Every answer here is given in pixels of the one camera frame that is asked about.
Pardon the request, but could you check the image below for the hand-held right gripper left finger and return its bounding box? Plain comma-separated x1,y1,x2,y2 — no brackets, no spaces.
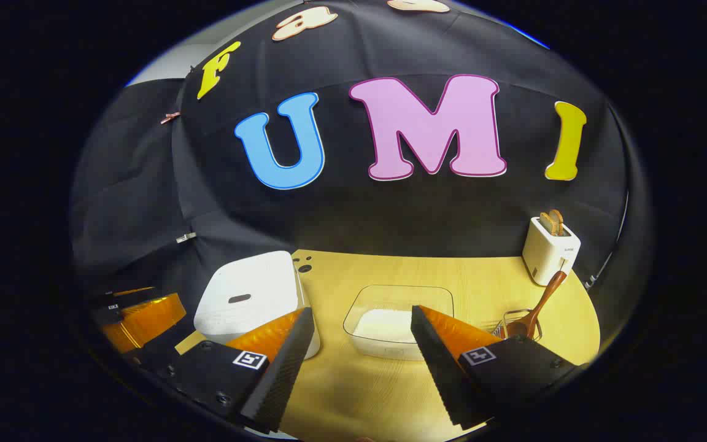
139,307,315,435

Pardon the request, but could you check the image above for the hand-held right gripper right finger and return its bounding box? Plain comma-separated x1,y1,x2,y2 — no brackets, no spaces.
411,305,578,430

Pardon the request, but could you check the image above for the white rice heap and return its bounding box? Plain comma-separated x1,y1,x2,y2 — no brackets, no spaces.
353,309,428,346

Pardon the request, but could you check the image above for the white rice cooker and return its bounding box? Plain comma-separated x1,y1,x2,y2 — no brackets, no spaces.
194,250,320,360

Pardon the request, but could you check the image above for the metal wire chopstick holder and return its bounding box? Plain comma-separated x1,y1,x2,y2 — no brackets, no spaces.
492,309,543,342

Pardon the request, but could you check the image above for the brown wooden spoon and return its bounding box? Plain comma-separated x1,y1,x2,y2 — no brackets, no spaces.
506,271,568,339

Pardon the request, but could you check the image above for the clear plastic container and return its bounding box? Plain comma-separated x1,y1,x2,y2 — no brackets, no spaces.
343,285,455,361

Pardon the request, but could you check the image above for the white toaster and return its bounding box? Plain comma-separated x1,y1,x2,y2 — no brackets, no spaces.
522,216,581,287

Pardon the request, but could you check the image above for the black backdrop cloth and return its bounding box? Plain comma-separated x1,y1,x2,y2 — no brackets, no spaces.
71,0,652,320

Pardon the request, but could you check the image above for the thin backdrop cable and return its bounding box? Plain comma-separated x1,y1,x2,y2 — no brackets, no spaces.
584,190,630,289

